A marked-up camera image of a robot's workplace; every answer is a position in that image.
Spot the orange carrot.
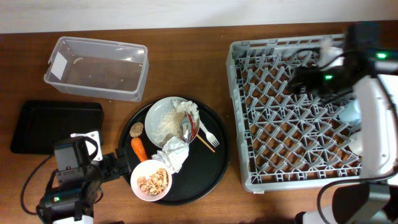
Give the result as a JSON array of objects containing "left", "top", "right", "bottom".
[{"left": 131, "top": 138, "right": 148, "bottom": 162}]

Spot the light blue cup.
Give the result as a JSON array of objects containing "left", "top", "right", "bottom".
[{"left": 338, "top": 100, "right": 361, "bottom": 126}]

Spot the pink bowl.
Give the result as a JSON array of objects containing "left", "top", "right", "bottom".
[{"left": 131, "top": 160, "right": 172, "bottom": 202}]

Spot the peanut shells pile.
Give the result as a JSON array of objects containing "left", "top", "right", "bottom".
[{"left": 137, "top": 168, "right": 169, "bottom": 196}]

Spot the white paper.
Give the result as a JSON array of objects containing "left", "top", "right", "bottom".
[{"left": 152, "top": 137, "right": 189, "bottom": 174}]

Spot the white cup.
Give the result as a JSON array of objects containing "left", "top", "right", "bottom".
[{"left": 348, "top": 131, "right": 363, "bottom": 156}]

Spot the red foil snack wrapper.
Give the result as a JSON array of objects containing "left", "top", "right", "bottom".
[{"left": 180, "top": 113, "right": 198, "bottom": 143}]

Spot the white tissue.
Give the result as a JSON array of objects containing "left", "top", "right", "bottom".
[{"left": 172, "top": 100, "right": 200, "bottom": 122}]

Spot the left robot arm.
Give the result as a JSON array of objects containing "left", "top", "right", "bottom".
[{"left": 36, "top": 131, "right": 129, "bottom": 223}]

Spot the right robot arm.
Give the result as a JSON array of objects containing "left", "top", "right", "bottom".
[{"left": 288, "top": 22, "right": 397, "bottom": 223}]

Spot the grey dishwasher rack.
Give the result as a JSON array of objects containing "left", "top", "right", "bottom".
[{"left": 226, "top": 34, "right": 363, "bottom": 194}]

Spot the brown round cookie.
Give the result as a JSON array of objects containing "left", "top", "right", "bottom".
[{"left": 129, "top": 122, "right": 144, "bottom": 138}]

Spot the grey plate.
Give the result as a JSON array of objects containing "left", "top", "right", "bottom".
[{"left": 144, "top": 96, "right": 200, "bottom": 149}]

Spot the black rectangular tray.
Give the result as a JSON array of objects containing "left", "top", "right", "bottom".
[{"left": 10, "top": 100, "right": 103, "bottom": 154}]

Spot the wooden chopstick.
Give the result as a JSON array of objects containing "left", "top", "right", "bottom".
[{"left": 196, "top": 134, "right": 215, "bottom": 153}]

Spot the clear plastic bin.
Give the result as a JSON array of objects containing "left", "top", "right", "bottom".
[{"left": 44, "top": 36, "right": 149, "bottom": 102}]

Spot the round black tray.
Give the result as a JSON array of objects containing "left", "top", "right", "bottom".
[{"left": 116, "top": 98, "right": 230, "bottom": 206}]

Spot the white plastic fork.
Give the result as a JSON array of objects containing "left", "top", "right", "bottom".
[{"left": 200, "top": 121, "right": 220, "bottom": 147}]

